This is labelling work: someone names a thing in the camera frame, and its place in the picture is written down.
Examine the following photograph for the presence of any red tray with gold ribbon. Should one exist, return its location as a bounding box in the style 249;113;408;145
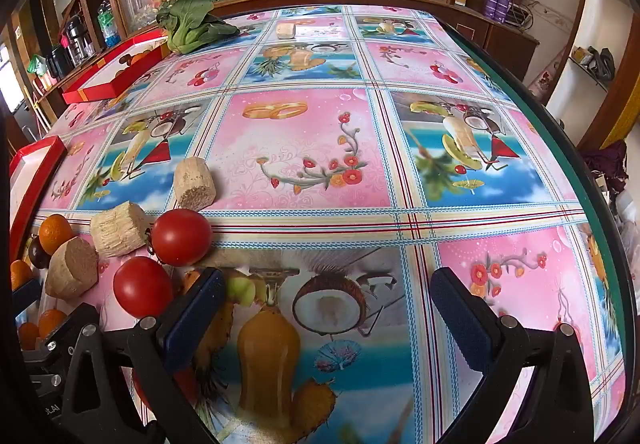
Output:
62;34;169;105

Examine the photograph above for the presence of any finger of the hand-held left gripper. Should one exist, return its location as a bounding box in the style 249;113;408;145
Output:
12;283;43;319
31;302;101;354

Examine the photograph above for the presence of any plain red tray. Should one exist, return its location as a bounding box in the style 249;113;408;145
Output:
9;136;67;265

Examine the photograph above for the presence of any dark red cloth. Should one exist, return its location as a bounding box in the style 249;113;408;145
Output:
582;141;629;195

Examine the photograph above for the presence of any water bottle with green label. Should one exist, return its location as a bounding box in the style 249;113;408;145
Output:
97;0;121;49

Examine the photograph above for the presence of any green bok choy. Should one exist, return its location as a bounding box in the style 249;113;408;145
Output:
156;0;240;56

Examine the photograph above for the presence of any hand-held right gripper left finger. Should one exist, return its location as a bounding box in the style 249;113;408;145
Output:
62;268;226;444

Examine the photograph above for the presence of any wooden shelf cabinet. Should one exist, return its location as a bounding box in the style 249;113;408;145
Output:
0;0;131;139

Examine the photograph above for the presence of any dark bag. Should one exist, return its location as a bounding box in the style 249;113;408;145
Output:
572;46;617;82

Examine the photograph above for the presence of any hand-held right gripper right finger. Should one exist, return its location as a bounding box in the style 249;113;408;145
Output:
430;268;596;444

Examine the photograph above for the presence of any dark purple plum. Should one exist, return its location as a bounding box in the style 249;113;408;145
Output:
27;236;52;269

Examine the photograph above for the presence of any black kettle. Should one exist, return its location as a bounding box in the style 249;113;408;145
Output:
45;44;71;80

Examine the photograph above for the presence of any pink printed bag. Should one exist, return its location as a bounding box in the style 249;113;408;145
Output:
525;61;557;100

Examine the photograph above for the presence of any silver black thermos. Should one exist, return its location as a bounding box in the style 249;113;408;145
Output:
65;14;96;67

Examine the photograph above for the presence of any printed tablecloth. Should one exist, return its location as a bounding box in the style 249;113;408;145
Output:
30;5;637;444

